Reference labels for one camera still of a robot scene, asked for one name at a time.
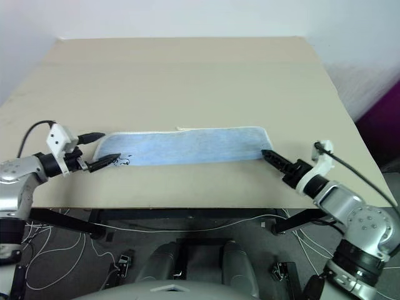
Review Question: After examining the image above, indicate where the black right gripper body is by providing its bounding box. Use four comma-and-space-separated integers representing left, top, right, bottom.
282, 159, 311, 190

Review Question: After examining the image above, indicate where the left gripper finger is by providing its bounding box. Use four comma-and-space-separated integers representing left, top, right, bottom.
87, 152, 122, 173
77, 132, 106, 146

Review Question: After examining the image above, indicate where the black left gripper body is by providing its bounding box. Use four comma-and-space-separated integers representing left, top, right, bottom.
63, 146, 91, 173

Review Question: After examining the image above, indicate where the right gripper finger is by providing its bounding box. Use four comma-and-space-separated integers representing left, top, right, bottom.
261, 149, 298, 169
262, 154, 294, 176

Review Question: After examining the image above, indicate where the light blue towel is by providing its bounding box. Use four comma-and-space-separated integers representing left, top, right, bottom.
93, 125, 273, 168

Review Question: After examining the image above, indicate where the black floor clamp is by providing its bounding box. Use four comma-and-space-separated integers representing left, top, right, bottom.
117, 254, 133, 278
269, 261, 298, 283

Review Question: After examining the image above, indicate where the purple panel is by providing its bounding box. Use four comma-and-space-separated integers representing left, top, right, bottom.
355, 77, 400, 171

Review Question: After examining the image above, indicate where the grey rounded robot leg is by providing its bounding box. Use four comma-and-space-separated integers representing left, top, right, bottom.
221, 239, 261, 298
136, 241, 186, 284

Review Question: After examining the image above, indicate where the grey robot torso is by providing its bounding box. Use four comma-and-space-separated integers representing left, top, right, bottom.
71, 279, 260, 300

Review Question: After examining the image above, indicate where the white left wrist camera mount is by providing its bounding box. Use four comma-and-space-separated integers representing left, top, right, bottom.
46, 123, 79, 174

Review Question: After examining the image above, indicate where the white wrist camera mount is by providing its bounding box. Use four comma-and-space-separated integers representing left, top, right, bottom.
294, 139, 336, 196
46, 123, 79, 174

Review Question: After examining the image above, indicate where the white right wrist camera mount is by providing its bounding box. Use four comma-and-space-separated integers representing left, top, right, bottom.
294, 139, 336, 196

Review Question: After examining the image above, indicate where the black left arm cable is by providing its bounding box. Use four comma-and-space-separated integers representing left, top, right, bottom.
16, 120, 57, 158

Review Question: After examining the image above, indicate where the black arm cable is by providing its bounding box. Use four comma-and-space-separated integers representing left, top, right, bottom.
314, 142, 400, 208
16, 120, 57, 158

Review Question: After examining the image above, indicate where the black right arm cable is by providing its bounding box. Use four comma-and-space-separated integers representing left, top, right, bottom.
314, 142, 400, 208

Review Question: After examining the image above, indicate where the tangled white floor cable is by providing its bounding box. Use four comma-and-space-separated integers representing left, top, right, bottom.
21, 218, 119, 291

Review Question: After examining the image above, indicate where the black table frame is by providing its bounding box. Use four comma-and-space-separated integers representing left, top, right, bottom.
29, 207, 333, 241

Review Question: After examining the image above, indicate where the long white floor cable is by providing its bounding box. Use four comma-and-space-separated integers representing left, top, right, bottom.
92, 214, 284, 234

